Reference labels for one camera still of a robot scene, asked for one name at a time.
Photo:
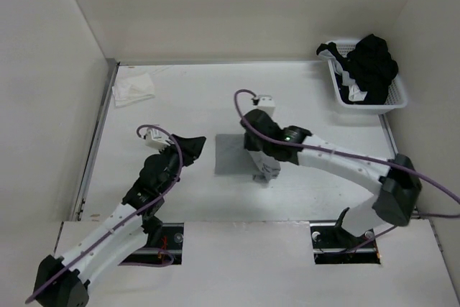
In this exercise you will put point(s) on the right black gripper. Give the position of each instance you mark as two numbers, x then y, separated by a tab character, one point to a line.
249	144

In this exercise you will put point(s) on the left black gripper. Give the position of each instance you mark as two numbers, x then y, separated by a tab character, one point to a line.
190	148

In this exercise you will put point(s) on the grey tank top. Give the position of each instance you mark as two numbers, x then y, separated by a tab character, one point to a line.
232	159

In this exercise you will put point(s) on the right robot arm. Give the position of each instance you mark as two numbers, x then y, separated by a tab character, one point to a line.
393	184

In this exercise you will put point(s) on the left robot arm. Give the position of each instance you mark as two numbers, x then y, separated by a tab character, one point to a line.
70	278

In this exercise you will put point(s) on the white folded tank top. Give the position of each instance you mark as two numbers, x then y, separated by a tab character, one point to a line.
132	89

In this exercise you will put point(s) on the white cloth in basket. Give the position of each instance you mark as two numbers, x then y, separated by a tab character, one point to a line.
348	89

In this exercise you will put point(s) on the black clothes pile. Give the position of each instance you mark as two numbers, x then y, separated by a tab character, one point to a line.
371	65

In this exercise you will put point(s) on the white plastic basket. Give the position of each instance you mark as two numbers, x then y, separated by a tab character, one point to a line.
397	97

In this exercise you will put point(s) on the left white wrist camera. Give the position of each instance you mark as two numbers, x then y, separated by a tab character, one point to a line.
155	139

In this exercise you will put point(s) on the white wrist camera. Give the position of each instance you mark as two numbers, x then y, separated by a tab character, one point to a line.
264	103
155	139

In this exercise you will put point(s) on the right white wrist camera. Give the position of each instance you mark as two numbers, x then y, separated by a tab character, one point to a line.
264	103

